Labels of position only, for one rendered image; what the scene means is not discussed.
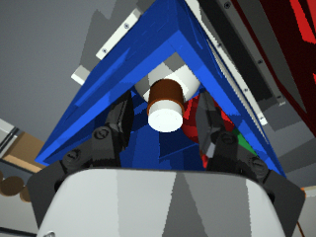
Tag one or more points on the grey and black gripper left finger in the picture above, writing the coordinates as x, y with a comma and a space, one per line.
102, 150

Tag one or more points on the white bottle with brown label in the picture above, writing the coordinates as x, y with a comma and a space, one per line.
166, 88

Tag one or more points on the red plastic crate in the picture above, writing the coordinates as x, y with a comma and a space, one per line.
284, 32

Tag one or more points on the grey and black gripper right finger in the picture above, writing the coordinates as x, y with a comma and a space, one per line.
231, 157

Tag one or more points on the blue plastic crate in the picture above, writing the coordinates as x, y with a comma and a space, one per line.
167, 26

